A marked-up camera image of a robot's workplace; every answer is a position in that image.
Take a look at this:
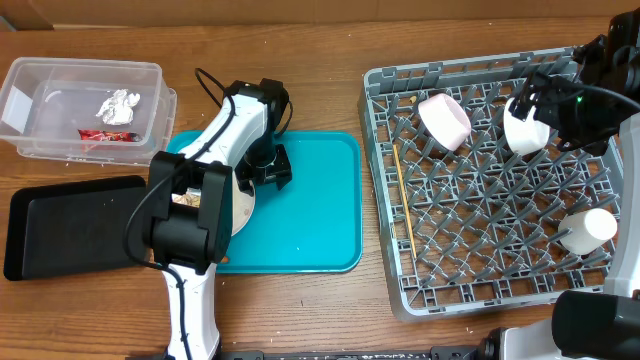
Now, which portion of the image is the white bowl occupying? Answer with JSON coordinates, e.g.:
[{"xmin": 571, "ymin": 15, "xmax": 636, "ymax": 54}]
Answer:
[{"xmin": 503, "ymin": 98, "xmax": 550, "ymax": 156}]

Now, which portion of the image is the white cup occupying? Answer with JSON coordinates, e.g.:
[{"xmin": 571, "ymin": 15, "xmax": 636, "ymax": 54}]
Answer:
[{"xmin": 558, "ymin": 208, "xmax": 618, "ymax": 255}]

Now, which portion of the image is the pink bowl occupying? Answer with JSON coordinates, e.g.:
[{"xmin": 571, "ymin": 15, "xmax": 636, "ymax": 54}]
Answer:
[{"xmin": 417, "ymin": 93, "xmax": 471, "ymax": 151}]

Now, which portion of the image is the wooden chopstick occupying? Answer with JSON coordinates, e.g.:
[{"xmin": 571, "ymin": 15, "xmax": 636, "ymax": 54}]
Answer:
[{"xmin": 392, "ymin": 144, "xmax": 417, "ymax": 260}]

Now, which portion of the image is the white tissue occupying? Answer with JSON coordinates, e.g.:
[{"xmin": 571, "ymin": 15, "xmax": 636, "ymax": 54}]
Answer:
[{"xmin": 96, "ymin": 89, "xmax": 141, "ymax": 126}]

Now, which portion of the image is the red snack wrapper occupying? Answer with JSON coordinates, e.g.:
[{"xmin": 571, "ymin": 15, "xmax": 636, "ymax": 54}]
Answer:
[{"xmin": 78, "ymin": 129, "xmax": 141, "ymax": 142}]

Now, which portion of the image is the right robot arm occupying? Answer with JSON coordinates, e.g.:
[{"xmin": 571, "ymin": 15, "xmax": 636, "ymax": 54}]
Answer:
[{"xmin": 478, "ymin": 10, "xmax": 639, "ymax": 359}]

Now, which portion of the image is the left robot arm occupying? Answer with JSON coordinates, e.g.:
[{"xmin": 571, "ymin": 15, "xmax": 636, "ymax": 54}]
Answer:
[{"xmin": 136, "ymin": 79, "xmax": 292, "ymax": 359}]

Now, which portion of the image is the grey dishwasher rack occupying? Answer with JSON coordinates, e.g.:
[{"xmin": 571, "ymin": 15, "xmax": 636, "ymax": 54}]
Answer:
[{"xmin": 358, "ymin": 48, "xmax": 620, "ymax": 322}]

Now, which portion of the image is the pink plate with food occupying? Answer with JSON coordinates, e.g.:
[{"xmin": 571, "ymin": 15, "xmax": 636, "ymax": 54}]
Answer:
[{"xmin": 172, "ymin": 182, "xmax": 255, "ymax": 236}]

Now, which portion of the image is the teal serving tray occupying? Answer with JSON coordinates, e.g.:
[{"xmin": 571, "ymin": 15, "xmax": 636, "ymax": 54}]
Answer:
[{"xmin": 164, "ymin": 130, "xmax": 364, "ymax": 275}]

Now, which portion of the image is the clear plastic bin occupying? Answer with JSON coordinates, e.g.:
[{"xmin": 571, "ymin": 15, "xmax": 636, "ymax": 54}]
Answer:
[{"xmin": 1, "ymin": 57, "xmax": 177, "ymax": 166}]

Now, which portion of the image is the black plastic tray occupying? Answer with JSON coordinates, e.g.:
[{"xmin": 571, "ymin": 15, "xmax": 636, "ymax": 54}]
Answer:
[{"xmin": 3, "ymin": 175, "xmax": 146, "ymax": 281}]

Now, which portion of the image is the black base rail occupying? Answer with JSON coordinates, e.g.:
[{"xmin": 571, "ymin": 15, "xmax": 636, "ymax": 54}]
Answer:
[{"xmin": 124, "ymin": 342, "xmax": 501, "ymax": 360}]

